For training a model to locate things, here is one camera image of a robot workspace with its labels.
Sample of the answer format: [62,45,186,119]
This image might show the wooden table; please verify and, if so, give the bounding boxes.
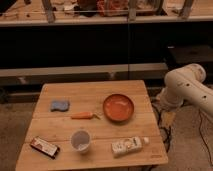
[15,80,168,171]

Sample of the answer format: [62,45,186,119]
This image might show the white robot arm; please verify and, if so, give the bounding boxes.
[158,63,213,117]

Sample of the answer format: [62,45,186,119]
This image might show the orange toy carrot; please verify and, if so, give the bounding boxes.
[71,112,100,119]

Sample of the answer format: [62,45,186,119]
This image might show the dark chocolate bar packet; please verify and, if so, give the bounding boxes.
[30,136,60,159]

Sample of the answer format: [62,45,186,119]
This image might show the long wooden shelf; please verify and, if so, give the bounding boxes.
[0,0,213,27]

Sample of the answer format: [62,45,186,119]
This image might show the black cable on floor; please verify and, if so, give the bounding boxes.
[197,109,213,168]

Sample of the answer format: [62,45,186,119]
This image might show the white ceramic cup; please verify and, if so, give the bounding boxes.
[71,130,91,154]

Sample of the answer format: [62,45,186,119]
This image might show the blue sponge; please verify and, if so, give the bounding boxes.
[50,101,70,112]

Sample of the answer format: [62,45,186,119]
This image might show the black box on right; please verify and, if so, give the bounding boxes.
[166,45,213,74]

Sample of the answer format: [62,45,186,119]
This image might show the white plastic bottle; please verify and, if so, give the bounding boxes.
[111,136,149,158]

